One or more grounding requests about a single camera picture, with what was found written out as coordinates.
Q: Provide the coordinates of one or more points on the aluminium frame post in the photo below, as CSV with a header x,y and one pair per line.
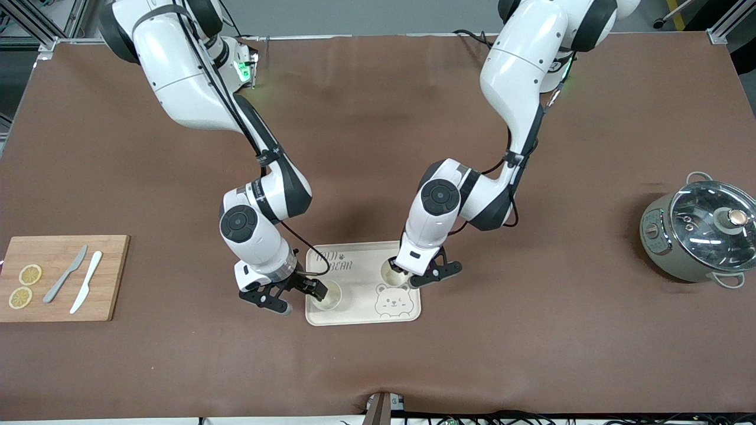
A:
x,y
41,23
729,23

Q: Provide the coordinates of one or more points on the grey-green electric pot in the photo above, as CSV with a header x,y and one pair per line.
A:
x,y
661,251

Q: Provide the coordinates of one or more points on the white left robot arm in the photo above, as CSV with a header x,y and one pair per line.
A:
x,y
514,59

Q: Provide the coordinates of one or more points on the glass pot lid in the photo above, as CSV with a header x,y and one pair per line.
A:
x,y
697,215

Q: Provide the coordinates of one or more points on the beige bear print tray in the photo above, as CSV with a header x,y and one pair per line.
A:
x,y
360,295

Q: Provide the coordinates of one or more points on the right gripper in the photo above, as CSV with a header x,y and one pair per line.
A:
x,y
299,283

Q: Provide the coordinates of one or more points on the bamboo cutting board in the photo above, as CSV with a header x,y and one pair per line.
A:
x,y
59,295

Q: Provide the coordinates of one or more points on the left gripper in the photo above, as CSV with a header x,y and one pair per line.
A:
x,y
394,267

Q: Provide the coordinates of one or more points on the white IKEA cup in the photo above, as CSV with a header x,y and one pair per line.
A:
x,y
332,298
394,279

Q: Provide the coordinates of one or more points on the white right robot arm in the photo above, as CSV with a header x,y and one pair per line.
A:
x,y
177,71

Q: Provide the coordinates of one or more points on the grey plastic knife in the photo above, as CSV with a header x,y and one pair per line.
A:
x,y
62,280

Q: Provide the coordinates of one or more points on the black caster with metal leg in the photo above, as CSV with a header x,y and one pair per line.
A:
x,y
659,23

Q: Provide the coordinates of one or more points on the white plastic knife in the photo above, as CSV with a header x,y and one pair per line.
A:
x,y
87,283

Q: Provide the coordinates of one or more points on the yellow lemon slice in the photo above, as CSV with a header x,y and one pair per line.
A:
x,y
20,297
30,274

